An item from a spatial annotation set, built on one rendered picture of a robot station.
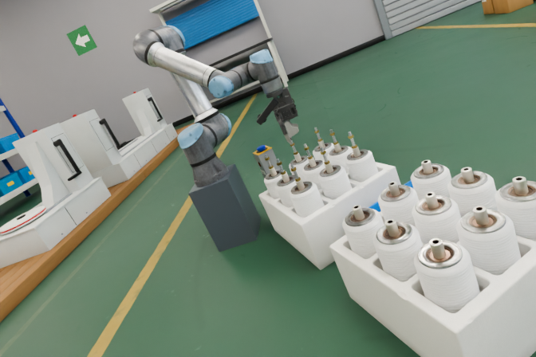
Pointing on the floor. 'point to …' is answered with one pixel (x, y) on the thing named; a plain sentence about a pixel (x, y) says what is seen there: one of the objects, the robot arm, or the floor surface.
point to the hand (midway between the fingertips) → (289, 140)
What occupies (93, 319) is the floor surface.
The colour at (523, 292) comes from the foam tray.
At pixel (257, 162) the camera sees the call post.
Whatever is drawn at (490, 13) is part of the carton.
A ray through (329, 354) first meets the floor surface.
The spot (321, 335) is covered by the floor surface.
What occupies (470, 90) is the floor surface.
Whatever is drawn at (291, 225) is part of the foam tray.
